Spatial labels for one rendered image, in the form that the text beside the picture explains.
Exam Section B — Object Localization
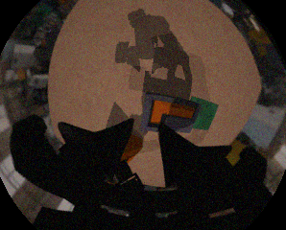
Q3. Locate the orange l-shaped part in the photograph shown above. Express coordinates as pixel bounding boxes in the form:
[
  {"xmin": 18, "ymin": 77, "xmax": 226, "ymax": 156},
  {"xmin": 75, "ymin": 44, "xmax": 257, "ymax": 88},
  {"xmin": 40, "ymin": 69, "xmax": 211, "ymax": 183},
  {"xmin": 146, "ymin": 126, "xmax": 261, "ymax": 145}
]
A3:
[{"xmin": 151, "ymin": 100, "xmax": 194, "ymax": 124}]

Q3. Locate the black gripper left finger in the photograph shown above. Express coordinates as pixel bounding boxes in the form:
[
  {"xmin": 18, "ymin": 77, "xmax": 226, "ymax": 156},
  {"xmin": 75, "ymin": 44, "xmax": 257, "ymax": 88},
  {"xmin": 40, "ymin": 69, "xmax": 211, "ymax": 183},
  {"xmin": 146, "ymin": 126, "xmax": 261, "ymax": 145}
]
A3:
[{"xmin": 58, "ymin": 119, "xmax": 134, "ymax": 181}]

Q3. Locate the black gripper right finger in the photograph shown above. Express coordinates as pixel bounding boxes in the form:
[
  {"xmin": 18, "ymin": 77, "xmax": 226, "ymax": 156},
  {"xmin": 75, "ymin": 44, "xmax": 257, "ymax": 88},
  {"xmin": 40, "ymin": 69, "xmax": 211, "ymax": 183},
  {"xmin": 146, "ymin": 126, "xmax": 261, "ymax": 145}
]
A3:
[{"xmin": 158, "ymin": 123, "xmax": 232, "ymax": 189}]

